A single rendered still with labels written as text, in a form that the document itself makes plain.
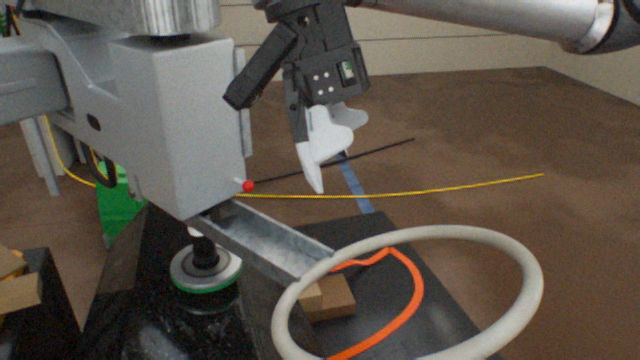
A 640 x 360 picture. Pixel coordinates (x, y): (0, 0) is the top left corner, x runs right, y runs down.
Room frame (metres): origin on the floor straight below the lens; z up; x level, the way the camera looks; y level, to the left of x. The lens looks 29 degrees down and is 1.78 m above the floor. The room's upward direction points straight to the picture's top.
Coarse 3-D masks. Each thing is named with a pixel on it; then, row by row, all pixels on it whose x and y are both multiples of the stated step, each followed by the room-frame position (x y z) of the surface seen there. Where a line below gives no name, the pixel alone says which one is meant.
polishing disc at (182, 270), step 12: (180, 252) 1.09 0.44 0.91; (192, 252) 1.09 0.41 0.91; (228, 252) 1.09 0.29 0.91; (180, 264) 1.04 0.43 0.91; (228, 264) 1.04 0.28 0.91; (240, 264) 1.04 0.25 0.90; (180, 276) 0.98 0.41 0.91; (192, 276) 0.98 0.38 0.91; (204, 276) 0.98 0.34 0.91; (216, 276) 0.98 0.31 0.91; (228, 276) 0.98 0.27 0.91
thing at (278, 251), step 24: (240, 216) 1.00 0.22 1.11; (264, 216) 0.94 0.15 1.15; (216, 240) 0.89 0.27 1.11; (240, 240) 0.84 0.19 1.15; (264, 240) 0.90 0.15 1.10; (288, 240) 0.88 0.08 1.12; (312, 240) 0.83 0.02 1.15; (264, 264) 0.77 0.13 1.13; (288, 264) 0.80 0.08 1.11; (312, 264) 0.80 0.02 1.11
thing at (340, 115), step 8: (328, 104) 0.52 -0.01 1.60; (336, 104) 0.52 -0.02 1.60; (344, 104) 0.52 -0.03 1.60; (336, 112) 0.52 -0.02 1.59; (344, 112) 0.53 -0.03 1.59; (352, 112) 0.53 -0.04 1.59; (360, 112) 0.53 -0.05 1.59; (336, 120) 0.53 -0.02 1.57; (344, 120) 0.53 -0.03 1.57; (352, 120) 0.53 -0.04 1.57; (360, 120) 0.53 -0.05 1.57; (352, 128) 0.53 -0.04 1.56; (344, 152) 0.53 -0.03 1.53
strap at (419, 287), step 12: (384, 252) 2.20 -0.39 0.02; (396, 252) 2.20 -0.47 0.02; (348, 264) 1.97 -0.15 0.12; (408, 264) 2.08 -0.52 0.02; (420, 276) 1.98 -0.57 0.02; (420, 288) 1.88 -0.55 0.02; (408, 312) 1.70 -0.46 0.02; (396, 324) 1.61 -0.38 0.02; (372, 336) 1.54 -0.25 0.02; (384, 336) 1.54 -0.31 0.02; (360, 348) 1.46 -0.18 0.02
